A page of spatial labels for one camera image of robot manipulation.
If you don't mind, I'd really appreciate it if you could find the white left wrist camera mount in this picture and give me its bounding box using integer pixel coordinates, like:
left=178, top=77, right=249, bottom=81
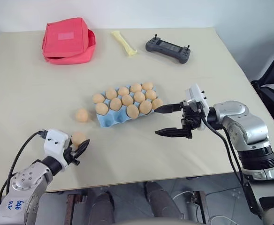
left=44, top=128, right=72, bottom=169

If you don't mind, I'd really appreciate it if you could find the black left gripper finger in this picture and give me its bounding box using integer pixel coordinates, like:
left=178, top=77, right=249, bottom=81
left=74, top=138, right=91, bottom=160

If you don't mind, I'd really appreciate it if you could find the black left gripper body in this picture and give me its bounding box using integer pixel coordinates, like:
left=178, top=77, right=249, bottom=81
left=63, top=140, right=81, bottom=166

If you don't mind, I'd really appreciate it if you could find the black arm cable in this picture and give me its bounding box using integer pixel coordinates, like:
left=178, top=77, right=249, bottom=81
left=198, top=105, right=257, bottom=215
left=0, top=130, right=49, bottom=200

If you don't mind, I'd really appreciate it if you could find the white floor cable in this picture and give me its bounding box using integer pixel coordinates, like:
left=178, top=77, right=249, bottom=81
left=171, top=190, right=194, bottom=200

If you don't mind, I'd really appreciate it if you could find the blue egg carton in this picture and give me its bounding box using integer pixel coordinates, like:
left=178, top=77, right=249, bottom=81
left=95, top=83, right=164, bottom=128

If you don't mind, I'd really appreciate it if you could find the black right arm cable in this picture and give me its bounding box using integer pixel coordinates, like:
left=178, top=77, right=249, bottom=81
left=198, top=105, right=257, bottom=215

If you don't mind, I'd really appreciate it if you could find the red fabric bag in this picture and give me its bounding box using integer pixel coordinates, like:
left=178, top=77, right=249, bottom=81
left=42, top=16, right=97, bottom=65

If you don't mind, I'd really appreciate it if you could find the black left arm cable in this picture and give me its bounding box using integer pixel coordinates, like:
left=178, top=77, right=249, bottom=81
left=0, top=130, right=49, bottom=200

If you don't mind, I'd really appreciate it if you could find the rusty metal frame bar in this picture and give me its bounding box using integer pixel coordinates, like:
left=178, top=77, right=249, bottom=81
left=193, top=191, right=211, bottom=224
left=66, top=193, right=87, bottom=225

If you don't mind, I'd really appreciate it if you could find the grey handheld controller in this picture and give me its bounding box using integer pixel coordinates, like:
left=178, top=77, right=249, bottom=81
left=145, top=34, right=191, bottom=64

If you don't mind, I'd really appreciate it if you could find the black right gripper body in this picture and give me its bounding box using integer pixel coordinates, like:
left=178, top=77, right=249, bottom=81
left=180, top=99, right=203, bottom=140

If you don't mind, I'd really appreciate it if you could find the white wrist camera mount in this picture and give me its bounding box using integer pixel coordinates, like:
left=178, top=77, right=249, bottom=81
left=185, top=83, right=210, bottom=131
left=44, top=128, right=72, bottom=169

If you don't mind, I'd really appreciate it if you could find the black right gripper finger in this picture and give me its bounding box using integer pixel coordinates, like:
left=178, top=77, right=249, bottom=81
left=154, top=127, right=189, bottom=139
left=153, top=102, right=183, bottom=115

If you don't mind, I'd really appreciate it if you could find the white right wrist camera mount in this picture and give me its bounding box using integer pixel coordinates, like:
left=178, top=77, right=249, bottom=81
left=185, top=83, right=210, bottom=131

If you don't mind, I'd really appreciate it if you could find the yellow plastic tool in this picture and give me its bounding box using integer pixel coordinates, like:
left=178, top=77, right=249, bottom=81
left=110, top=30, right=140, bottom=57

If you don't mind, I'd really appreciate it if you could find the dark rounded shape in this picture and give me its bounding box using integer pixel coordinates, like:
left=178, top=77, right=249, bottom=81
left=90, top=191, right=115, bottom=225
left=144, top=181, right=183, bottom=222

